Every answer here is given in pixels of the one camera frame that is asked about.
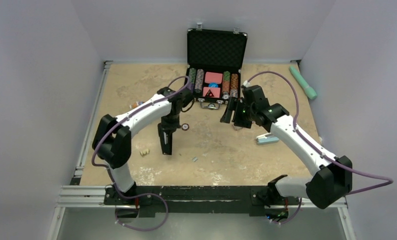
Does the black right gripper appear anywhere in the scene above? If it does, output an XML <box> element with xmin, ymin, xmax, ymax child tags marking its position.
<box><xmin>220</xmin><ymin>96</ymin><xmax>256</xmax><ymax>129</ymax></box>

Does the black stapler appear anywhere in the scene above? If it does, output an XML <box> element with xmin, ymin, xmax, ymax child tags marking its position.
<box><xmin>159</xmin><ymin>131</ymin><xmax>173</xmax><ymax>155</ymax></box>

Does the light blue stapler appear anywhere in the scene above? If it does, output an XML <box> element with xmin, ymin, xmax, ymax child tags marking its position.
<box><xmin>255</xmin><ymin>133</ymin><xmax>280</xmax><ymax>146</ymax></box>

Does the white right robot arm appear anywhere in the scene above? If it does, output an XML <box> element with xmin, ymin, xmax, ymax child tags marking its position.
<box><xmin>220</xmin><ymin>85</ymin><xmax>353</xmax><ymax>209</ymax></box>

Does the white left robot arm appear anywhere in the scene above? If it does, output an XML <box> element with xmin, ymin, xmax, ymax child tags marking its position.
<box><xmin>91</xmin><ymin>86</ymin><xmax>194</xmax><ymax>205</ymax></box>

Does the small beige staple strip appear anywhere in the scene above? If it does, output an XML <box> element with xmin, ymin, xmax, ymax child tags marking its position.
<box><xmin>139</xmin><ymin>148</ymin><xmax>150</xmax><ymax>157</ymax></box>

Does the pink card deck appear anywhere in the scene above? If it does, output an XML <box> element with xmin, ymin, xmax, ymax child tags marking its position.
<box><xmin>204</xmin><ymin>71</ymin><xmax>223</xmax><ymax>85</ymax></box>

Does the small toy bottle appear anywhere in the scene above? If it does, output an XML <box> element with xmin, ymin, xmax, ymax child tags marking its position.
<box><xmin>129</xmin><ymin>101</ymin><xmax>144</xmax><ymax>110</ymax></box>

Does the black poker chip case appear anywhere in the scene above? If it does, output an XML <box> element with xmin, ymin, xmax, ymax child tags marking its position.
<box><xmin>185</xmin><ymin>28</ymin><xmax>248</xmax><ymax>110</ymax></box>

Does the teal green cylinder tool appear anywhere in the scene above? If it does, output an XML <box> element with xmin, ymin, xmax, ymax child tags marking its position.
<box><xmin>289</xmin><ymin>66</ymin><xmax>318</xmax><ymax>100</ymax></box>

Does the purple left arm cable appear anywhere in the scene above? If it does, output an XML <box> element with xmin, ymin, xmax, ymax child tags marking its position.
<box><xmin>91</xmin><ymin>75</ymin><xmax>191</xmax><ymax>232</ymax></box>

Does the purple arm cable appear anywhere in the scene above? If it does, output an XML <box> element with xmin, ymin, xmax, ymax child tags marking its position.
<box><xmin>243</xmin><ymin>70</ymin><xmax>394</xmax><ymax>226</ymax></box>
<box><xmin>91</xmin><ymin>75</ymin><xmax>191</xmax><ymax>232</ymax></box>

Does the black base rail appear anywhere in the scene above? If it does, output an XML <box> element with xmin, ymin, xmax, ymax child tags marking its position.
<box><xmin>103</xmin><ymin>185</ymin><xmax>299</xmax><ymax>219</ymax></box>

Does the aluminium frame rail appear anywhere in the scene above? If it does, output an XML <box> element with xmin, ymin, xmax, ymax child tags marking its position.
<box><xmin>48</xmin><ymin>61</ymin><xmax>356</xmax><ymax>240</ymax></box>

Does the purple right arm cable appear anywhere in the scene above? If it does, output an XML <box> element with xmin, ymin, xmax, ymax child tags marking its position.
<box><xmin>243</xmin><ymin>70</ymin><xmax>394</xmax><ymax>226</ymax></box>

